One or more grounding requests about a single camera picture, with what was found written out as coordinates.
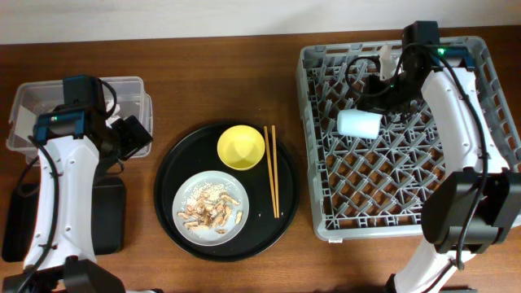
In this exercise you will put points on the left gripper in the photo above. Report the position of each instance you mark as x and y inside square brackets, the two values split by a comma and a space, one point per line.
[133, 135]

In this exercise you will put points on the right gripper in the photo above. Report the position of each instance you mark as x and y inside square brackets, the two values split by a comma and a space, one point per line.
[373, 100]

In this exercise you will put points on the light blue cup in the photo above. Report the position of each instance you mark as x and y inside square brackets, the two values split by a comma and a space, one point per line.
[358, 124]

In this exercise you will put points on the yellow bowl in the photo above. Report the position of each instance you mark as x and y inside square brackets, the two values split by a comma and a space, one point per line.
[241, 147]

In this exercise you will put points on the wooden chopstick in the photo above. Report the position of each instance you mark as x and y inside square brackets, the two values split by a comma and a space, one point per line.
[275, 163]
[270, 171]

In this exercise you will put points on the white tissue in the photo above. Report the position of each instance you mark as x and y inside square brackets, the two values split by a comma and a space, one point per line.
[114, 109]

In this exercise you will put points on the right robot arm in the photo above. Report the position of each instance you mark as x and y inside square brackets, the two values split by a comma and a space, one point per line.
[478, 201]

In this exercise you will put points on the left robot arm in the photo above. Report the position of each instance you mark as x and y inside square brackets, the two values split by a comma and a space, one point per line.
[77, 143]

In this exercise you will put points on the grey dishwasher rack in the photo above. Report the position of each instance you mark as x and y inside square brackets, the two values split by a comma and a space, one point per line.
[364, 188]

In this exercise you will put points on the black rectangular tray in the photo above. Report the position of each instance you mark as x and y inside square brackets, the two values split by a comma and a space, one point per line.
[107, 221]

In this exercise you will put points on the white rice pile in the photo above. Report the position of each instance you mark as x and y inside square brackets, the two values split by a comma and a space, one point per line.
[203, 191]

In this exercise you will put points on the clear plastic bin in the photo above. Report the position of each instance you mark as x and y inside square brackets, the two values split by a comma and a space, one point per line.
[34, 98]

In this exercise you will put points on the grey plate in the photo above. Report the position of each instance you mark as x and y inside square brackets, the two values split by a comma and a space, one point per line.
[209, 238]

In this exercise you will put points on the round black serving tray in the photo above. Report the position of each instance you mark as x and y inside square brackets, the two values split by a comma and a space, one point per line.
[197, 152]

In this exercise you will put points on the peanut shells pile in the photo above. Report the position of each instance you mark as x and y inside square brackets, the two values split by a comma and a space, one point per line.
[219, 213]

